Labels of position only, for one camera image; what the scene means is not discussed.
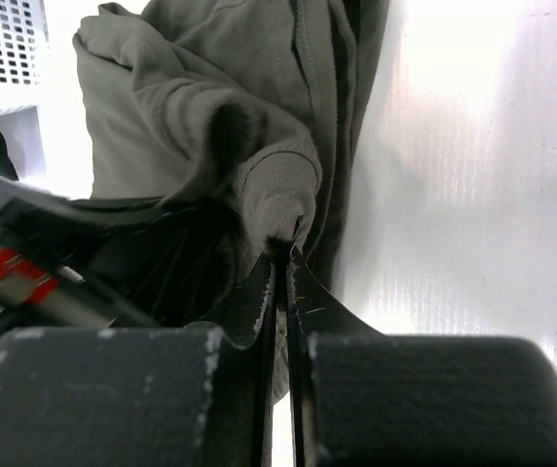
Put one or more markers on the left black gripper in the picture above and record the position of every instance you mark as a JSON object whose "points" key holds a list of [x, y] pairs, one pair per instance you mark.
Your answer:
{"points": [[96, 263]]}

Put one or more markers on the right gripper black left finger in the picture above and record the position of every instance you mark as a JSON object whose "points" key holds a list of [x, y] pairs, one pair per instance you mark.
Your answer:
{"points": [[194, 396]]}

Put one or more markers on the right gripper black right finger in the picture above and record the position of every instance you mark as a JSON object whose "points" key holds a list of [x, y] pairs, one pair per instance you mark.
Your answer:
{"points": [[363, 398]]}

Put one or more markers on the olive green shorts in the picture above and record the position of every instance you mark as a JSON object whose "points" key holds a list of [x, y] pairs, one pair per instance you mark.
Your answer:
{"points": [[251, 110]]}

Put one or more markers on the white plastic basket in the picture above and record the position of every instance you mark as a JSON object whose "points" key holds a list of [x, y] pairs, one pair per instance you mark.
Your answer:
{"points": [[23, 47]]}

